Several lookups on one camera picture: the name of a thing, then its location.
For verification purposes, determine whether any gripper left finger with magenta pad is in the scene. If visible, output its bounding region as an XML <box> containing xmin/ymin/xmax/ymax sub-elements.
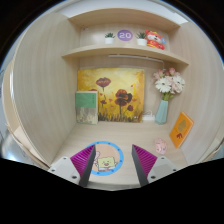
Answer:
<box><xmin>49</xmin><ymin>145</ymin><xmax>96</xmax><ymax>187</ymax></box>

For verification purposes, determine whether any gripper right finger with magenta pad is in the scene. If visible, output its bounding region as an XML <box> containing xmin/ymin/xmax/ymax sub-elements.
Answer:
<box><xmin>132</xmin><ymin>145</ymin><xmax>178</xmax><ymax>187</ymax></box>

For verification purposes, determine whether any right small potted plant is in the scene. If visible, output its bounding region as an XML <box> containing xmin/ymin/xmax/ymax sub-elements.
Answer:
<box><xmin>136</xmin><ymin>32</ymin><xmax>147</xmax><ymax>46</ymax></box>

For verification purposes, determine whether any round blue cartoon mouse pad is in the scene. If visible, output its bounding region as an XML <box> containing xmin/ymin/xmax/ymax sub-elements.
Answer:
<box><xmin>91</xmin><ymin>141</ymin><xmax>124</xmax><ymax>176</ymax></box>

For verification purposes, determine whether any white power adapter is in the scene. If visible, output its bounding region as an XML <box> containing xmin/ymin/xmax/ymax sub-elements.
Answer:
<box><xmin>142</xmin><ymin>115</ymin><xmax>155</xmax><ymax>121</ymax></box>

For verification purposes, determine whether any small potted plant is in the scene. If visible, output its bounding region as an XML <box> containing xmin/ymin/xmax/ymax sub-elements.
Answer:
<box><xmin>105</xmin><ymin>32</ymin><xmax>115</xmax><ymax>44</ymax></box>
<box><xmin>136</xmin><ymin>32</ymin><xmax>147</xmax><ymax>46</ymax></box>

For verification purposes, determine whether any green book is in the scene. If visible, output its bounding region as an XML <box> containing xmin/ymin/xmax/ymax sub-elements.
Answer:
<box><xmin>75</xmin><ymin>91</ymin><xmax>98</xmax><ymax>125</ymax></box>

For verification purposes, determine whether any white led light bar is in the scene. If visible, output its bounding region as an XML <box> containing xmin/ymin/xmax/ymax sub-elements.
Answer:
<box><xmin>108</xmin><ymin>54</ymin><xmax>164</xmax><ymax>64</ymax></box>

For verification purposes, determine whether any wooden shelf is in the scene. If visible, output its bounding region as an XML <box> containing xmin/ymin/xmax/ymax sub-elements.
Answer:
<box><xmin>70</xmin><ymin>8</ymin><xmax>180</xmax><ymax>33</ymax></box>
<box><xmin>62</xmin><ymin>44</ymin><xmax>189</xmax><ymax>65</ymax></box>

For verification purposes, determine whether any lower wooden shelf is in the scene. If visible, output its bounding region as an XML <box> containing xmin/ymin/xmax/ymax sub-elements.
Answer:
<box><xmin>62</xmin><ymin>44</ymin><xmax>189</xmax><ymax>65</ymax></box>

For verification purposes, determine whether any yellow poppy flower painting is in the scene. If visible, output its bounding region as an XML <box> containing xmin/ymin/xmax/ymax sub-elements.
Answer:
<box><xmin>77</xmin><ymin>68</ymin><xmax>145</xmax><ymax>123</ymax></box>

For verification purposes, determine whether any red lucky cat plush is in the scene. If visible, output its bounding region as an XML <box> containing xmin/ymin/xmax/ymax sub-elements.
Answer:
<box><xmin>145</xmin><ymin>30</ymin><xmax>166</xmax><ymax>50</ymax></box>

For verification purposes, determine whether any purple round number sign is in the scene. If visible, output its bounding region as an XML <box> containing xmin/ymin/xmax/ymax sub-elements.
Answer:
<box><xmin>117</xmin><ymin>30</ymin><xmax>133</xmax><ymax>41</ymax></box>

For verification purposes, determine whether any left small potted plant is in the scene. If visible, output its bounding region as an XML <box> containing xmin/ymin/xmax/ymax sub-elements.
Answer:
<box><xmin>105</xmin><ymin>32</ymin><xmax>115</xmax><ymax>44</ymax></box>

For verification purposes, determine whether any pink cartoon computer mouse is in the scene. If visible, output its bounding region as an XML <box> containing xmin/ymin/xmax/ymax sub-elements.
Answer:
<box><xmin>155</xmin><ymin>138</ymin><xmax>167</xmax><ymax>155</ymax></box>

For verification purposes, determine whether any upper wooden shelf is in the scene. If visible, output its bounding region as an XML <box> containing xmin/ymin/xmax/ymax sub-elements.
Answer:
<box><xmin>70</xmin><ymin>8</ymin><xmax>180</xmax><ymax>33</ymax></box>

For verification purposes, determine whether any pink and white flower bouquet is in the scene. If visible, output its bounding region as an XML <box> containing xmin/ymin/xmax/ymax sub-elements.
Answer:
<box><xmin>153</xmin><ymin>68</ymin><xmax>185</xmax><ymax>101</ymax></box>

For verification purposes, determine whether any teal ceramic vase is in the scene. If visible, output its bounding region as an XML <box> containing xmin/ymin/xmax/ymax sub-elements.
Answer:
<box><xmin>155</xmin><ymin>100</ymin><xmax>168</xmax><ymax>125</ymax></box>

